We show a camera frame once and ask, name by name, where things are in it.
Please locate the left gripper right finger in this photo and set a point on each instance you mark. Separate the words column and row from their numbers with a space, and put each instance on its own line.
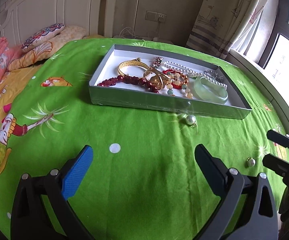
column 258, row 217

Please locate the gold pendant brooch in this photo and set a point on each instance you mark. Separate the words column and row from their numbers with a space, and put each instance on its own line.
column 157, row 78

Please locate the patterned beige curtain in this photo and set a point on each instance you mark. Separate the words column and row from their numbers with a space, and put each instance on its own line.
column 221, row 23

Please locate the silver pearl brooch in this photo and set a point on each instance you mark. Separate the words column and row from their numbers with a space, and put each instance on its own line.
column 213, row 74

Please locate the wall power socket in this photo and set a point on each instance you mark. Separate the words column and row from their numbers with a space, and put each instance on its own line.
column 155, row 16

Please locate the small pearl earring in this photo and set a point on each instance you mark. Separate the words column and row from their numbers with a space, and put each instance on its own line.
column 250, row 162

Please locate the white wooden headboard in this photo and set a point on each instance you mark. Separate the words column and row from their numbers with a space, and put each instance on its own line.
column 26, row 17

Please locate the green cartoon blanket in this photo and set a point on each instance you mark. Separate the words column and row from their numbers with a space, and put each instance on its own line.
column 143, row 182

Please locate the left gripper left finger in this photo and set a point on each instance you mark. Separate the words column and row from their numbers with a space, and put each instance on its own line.
column 41, row 209

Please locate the gold bangle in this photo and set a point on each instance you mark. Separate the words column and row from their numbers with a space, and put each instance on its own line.
column 131, row 63

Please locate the silver jewelry box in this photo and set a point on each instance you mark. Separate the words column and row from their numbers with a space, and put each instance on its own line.
column 108, row 88

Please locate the patterned decorative pillow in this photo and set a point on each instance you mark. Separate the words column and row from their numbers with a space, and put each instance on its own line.
column 42, row 36

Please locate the green jade bangle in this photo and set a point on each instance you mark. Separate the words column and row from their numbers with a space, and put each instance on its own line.
column 209, row 91

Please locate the large pearl earring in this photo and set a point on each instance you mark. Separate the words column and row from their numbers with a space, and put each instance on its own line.
column 191, row 121

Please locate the yellow floral pillow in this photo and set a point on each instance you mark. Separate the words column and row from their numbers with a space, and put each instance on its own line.
column 48, row 48

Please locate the yellow bed sheet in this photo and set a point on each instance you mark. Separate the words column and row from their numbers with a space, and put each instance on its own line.
column 12, row 83

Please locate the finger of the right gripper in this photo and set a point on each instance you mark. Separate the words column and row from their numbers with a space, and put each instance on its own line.
column 278, row 138
column 279, row 166

